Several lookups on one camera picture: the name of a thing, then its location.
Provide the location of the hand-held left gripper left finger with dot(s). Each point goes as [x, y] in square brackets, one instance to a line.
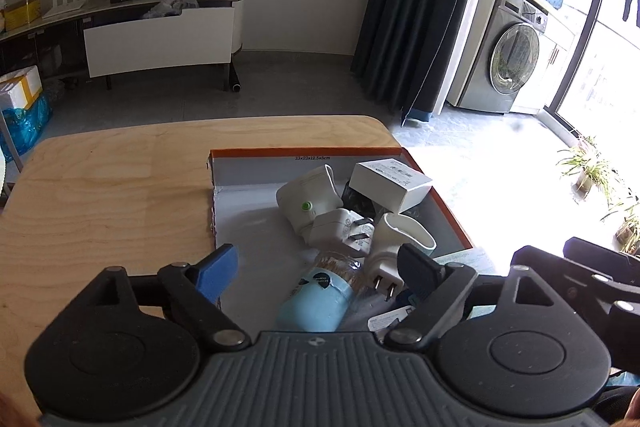
[217, 269]

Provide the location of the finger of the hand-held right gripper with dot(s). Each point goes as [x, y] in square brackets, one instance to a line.
[600, 257]
[620, 322]

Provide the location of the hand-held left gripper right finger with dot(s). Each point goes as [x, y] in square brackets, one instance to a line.
[425, 269]

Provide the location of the white green mosquito repellent heater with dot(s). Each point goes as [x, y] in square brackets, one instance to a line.
[395, 232]

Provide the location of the orange white cardboard box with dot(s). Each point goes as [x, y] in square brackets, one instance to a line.
[250, 217]

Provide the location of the white product box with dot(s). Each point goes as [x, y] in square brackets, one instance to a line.
[390, 182]

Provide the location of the small white power adapter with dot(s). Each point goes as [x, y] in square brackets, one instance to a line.
[332, 229]

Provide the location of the light blue round device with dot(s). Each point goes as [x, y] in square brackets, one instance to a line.
[315, 307]

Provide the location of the balcony potted plant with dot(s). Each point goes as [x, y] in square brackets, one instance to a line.
[587, 167]
[627, 227]

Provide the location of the black roll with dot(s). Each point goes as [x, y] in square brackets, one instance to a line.
[235, 79]

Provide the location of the white laundry cabinet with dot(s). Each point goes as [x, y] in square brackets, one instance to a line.
[555, 62]

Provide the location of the silver washing machine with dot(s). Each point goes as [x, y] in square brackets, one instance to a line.
[480, 72]

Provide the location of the white TV stand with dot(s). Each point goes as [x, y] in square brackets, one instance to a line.
[160, 42]

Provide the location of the blue plastic bag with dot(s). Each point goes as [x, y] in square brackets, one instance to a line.
[27, 122]

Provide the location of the dark blue curtain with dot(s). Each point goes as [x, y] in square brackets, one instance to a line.
[415, 7]

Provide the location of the grey plastic bag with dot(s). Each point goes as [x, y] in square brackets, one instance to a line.
[170, 7]

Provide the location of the white yellow cardboard carton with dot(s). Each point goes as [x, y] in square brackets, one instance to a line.
[20, 87]

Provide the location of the yellow box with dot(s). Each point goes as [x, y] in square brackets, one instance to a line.
[22, 12]

